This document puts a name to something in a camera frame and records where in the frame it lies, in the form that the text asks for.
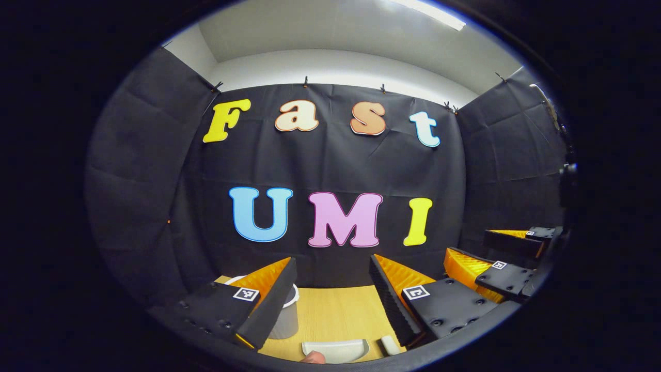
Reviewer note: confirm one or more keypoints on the row of black cloth clips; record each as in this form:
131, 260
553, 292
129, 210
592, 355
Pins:
305, 81

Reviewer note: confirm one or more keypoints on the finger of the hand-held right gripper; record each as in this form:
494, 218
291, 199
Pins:
511, 242
506, 281

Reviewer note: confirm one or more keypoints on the grey ribbed garbage bin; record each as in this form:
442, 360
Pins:
286, 320

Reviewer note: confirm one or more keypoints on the ceiling light panel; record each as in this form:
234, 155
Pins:
434, 14

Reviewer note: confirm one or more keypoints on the wooden desktop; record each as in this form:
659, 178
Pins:
335, 315

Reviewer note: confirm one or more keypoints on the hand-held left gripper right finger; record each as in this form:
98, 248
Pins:
387, 299

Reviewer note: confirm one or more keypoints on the grey plastic dustpan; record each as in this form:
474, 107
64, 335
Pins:
343, 349

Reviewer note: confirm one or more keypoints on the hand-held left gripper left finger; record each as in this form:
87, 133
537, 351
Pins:
273, 302

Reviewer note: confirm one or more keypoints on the small grey broom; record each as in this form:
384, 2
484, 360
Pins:
390, 345

